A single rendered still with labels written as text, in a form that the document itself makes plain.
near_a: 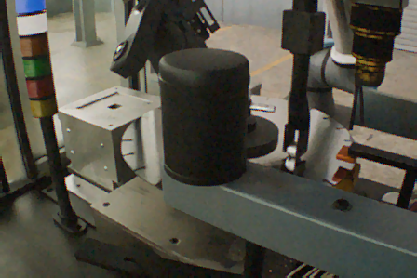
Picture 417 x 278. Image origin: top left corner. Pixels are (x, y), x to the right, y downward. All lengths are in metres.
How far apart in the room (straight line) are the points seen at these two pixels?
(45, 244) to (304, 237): 0.52
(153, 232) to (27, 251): 0.26
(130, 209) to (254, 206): 0.34
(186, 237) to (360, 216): 0.31
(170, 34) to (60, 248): 0.40
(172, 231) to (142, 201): 0.08
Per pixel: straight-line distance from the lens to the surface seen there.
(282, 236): 0.24
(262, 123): 0.54
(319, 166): 0.47
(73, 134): 0.79
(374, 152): 0.46
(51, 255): 0.66
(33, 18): 0.55
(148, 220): 0.53
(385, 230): 0.23
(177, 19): 0.47
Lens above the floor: 1.18
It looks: 25 degrees down
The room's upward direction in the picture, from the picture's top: straight up
